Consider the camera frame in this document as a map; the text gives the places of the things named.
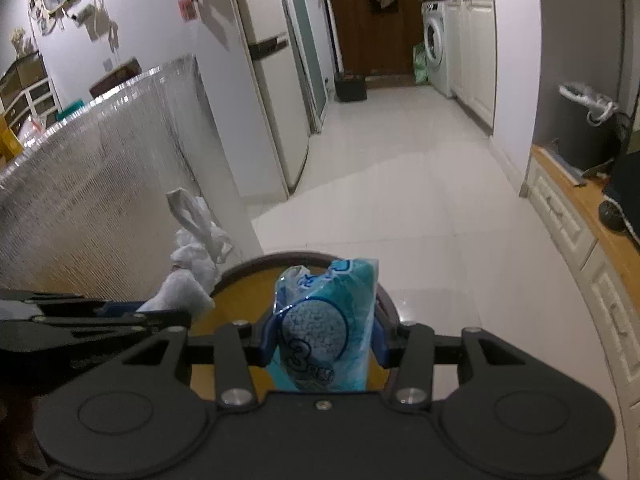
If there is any teal plastic basket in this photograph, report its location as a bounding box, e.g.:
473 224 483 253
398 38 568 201
56 99 97 122

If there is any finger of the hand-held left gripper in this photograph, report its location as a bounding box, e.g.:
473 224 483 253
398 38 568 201
0 311 193 362
0 287 147 319

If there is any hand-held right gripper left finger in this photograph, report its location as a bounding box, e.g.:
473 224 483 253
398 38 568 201
120 310 282 407

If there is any yellow box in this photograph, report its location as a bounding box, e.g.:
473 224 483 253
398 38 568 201
0 115 26 162

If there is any brown chair back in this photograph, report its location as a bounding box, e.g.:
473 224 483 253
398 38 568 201
89 57 142 99

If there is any beige refrigerator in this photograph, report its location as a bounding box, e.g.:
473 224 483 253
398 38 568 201
224 0 312 202

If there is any brown wooden door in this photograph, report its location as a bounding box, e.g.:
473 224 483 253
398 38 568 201
326 0 426 77

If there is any teal glass door panel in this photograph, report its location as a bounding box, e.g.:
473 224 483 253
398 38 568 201
277 0 332 133

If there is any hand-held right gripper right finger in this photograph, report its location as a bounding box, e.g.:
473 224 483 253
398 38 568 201
371 305 533 407

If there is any white drawer cabinet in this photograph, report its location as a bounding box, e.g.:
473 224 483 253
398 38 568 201
0 77 60 137

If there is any yellow trash bin dark rim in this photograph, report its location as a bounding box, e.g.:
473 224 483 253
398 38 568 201
187 250 403 396

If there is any black round object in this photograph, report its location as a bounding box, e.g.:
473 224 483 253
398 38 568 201
599 200 624 232

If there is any blue tissue packet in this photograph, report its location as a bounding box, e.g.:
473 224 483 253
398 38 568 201
265 257 381 394

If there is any green plastic bag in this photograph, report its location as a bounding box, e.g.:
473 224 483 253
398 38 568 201
412 42 432 87

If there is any grey trash can white liner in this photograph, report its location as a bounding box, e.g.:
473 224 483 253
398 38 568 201
556 81 622 172

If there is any dark printed cloth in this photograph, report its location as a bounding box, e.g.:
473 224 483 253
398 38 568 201
601 149 640 248

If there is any glass tank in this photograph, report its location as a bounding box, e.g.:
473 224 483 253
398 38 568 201
0 52 49 96

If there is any black floor bin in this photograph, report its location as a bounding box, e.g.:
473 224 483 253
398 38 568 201
333 72 369 104

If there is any white washing machine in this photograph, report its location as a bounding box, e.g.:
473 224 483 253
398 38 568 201
422 0 457 99

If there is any dried flower bunch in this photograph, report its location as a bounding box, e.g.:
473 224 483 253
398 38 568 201
10 27 39 59

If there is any silver foil screen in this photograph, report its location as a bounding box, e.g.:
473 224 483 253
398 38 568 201
0 52 265 297

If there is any white plastic bag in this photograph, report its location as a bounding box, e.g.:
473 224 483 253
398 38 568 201
137 187 236 318

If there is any white kitchen cabinet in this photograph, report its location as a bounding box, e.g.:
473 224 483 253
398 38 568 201
442 0 497 135

